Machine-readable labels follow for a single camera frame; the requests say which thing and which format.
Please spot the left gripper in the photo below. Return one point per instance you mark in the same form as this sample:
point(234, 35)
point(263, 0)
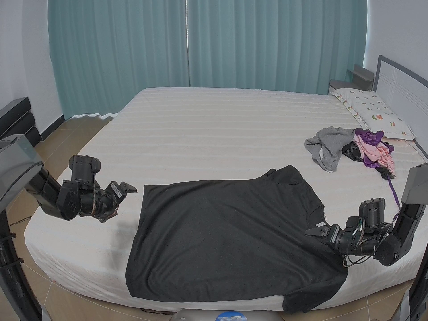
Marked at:
point(105, 204)

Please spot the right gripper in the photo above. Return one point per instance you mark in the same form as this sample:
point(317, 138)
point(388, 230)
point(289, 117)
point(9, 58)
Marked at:
point(346, 242)

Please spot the blue-green curtain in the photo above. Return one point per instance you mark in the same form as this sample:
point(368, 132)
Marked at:
point(274, 35)
point(120, 45)

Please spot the black T-shirt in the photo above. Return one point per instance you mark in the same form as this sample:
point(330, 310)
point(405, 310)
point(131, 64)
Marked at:
point(217, 239)

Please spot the grey garment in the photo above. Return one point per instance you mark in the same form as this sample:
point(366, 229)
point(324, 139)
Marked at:
point(329, 145)

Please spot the grey bedside table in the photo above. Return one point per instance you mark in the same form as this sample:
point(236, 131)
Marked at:
point(357, 77)

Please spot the white printed pillow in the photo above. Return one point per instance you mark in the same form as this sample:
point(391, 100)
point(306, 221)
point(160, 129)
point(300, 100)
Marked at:
point(374, 112)

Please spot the black chest of drawers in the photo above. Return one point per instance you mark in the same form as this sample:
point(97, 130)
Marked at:
point(16, 119)

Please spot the bed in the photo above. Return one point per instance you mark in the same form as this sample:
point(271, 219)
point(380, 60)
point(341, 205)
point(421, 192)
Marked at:
point(217, 139)

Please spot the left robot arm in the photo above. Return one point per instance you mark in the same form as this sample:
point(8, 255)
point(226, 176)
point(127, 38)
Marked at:
point(50, 196)

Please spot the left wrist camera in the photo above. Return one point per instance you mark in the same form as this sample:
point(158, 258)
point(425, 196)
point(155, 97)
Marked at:
point(116, 190)

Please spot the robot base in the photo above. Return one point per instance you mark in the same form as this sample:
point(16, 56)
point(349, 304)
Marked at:
point(220, 315)

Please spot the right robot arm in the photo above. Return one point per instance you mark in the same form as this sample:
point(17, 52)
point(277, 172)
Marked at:
point(404, 232)

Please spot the pile of clothes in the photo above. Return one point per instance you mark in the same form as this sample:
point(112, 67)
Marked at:
point(374, 149)

